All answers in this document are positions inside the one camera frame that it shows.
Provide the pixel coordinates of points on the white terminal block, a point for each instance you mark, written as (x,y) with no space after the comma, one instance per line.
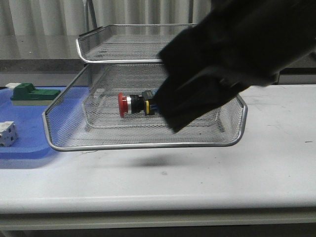
(8,133)

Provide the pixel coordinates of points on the grey back counter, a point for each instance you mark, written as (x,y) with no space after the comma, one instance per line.
(41,60)

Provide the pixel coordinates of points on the silver mesh tray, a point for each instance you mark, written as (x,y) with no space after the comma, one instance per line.
(219,128)
(103,112)
(127,43)

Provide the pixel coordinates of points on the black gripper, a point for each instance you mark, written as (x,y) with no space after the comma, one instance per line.
(240,43)

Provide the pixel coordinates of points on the red emergency stop button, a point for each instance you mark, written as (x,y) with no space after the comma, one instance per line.
(133,104)

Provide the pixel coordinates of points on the green electrical switch block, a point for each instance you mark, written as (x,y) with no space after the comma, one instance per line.
(26,94)

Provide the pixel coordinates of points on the blue plastic tray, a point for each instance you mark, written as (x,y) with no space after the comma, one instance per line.
(63,118)

